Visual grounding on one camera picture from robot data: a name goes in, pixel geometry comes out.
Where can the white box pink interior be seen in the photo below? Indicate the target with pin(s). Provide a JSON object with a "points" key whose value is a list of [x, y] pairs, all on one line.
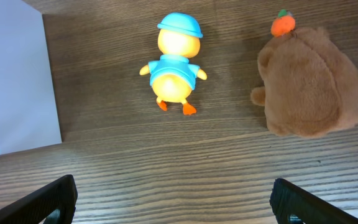
{"points": [[28, 111]]}

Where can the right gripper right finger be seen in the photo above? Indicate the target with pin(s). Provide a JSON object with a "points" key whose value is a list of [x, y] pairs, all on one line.
{"points": [[293, 205]]}

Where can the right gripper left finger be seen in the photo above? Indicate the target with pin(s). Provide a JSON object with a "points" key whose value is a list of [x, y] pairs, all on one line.
{"points": [[53, 203]]}

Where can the brown plush capybara with orange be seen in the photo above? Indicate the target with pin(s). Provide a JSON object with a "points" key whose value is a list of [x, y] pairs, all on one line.
{"points": [[310, 87]]}

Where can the yellow duck toy blue hat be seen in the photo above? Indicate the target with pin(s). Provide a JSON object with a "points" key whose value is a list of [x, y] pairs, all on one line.
{"points": [[173, 77]]}

